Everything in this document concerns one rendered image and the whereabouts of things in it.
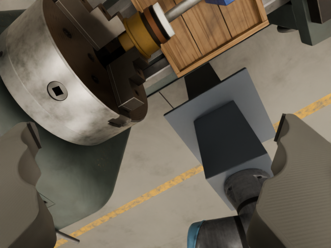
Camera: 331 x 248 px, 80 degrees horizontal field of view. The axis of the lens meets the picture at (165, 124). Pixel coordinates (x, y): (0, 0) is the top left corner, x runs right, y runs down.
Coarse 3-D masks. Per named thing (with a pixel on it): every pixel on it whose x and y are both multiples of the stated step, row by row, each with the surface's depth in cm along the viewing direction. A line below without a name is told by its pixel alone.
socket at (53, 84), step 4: (52, 84) 32; (56, 84) 32; (60, 84) 32; (48, 88) 33; (52, 88) 33; (56, 88) 34; (60, 88) 35; (64, 88) 32; (52, 92) 33; (56, 92) 33; (60, 92) 34; (64, 92) 33; (52, 96) 33; (56, 96) 33; (60, 96) 33; (64, 96) 33
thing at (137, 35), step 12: (144, 12) 38; (132, 24) 39; (144, 24) 38; (156, 24) 38; (120, 36) 41; (132, 36) 38; (144, 36) 39; (156, 36) 40; (168, 36) 40; (144, 48) 40; (156, 48) 41
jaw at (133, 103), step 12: (132, 48) 40; (120, 60) 41; (132, 60) 40; (144, 60) 41; (108, 72) 42; (120, 72) 40; (132, 72) 39; (120, 84) 40; (132, 84) 40; (120, 96) 39; (132, 96) 38; (120, 108) 40; (132, 108) 41; (120, 120) 41
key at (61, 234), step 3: (57, 231) 51; (60, 231) 51; (57, 234) 50; (60, 234) 51; (63, 234) 51; (66, 234) 52; (60, 237) 51; (63, 237) 51; (66, 237) 51; (69, 237) 52; (72, 237) 53; (66, 240) 52; (69, 240) 52; (72, 240) 52; (75, 240) 53; (78, 240) 53; (75, 243) 53; (78, 243) 53
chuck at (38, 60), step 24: (48, 0) 34; (24, 24) 33; (48, 24) 31; (72, 24) 38; (24, 48) 32; (48, 48) 31; (72, 48) 34; (24, 72) 32; (48, 72) 32; (72, 72) 31; (96, 72) 37; (48, 96) 33; (72, 96) 33; (96, 96) 34; (144, 96) 55; (72, 120) 36; (96, 120) 37
